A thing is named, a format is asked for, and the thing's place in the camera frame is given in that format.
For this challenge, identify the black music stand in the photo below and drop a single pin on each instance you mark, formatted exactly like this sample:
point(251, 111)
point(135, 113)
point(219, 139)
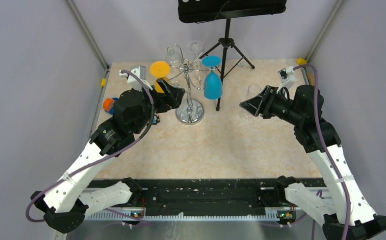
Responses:
point(191, 12)

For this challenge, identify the yellow corner clamp right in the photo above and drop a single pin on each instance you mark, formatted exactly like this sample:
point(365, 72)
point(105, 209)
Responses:
point(301, 61)

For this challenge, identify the orange wine glass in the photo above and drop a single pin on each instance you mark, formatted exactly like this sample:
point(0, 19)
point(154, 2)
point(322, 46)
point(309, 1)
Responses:
point(159, 70)

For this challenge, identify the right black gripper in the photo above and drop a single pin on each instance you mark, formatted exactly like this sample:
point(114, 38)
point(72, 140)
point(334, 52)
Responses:
point(262, 104)

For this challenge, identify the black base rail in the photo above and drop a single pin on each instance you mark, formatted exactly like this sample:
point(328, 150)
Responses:
point(204, 200)

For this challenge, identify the clear glass back left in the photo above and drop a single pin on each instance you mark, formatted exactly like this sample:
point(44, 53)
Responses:
point(173, 56)

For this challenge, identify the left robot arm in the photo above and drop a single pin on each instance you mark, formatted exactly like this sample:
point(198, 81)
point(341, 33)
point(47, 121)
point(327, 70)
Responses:
point(66, 204)

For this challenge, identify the chrome wine glass rack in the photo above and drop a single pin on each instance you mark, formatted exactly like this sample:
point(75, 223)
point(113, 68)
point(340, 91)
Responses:
point(191, 111)

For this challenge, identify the clear glass back right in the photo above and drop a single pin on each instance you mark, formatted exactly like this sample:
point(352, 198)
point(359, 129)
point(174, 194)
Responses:
point(196, 48)

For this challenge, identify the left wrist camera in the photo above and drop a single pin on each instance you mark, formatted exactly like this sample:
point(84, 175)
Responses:
point(139, 72)

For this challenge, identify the small blue owl toy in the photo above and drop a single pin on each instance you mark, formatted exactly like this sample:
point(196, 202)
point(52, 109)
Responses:
point(156, 120)

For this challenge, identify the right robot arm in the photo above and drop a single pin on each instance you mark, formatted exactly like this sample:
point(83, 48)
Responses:
point(349, 216)

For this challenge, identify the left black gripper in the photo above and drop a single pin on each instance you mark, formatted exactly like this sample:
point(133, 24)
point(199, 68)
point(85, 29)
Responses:
point(170, 99)

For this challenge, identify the clear wine glass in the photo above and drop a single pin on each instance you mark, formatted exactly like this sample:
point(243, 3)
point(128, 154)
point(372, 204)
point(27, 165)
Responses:
point(177, 92)

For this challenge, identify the blue wine glass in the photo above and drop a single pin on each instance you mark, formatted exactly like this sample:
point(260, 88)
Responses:
point(213, 84)

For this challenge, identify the orange and blue toy car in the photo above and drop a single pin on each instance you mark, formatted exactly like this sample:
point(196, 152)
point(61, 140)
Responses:
point(108, 105)

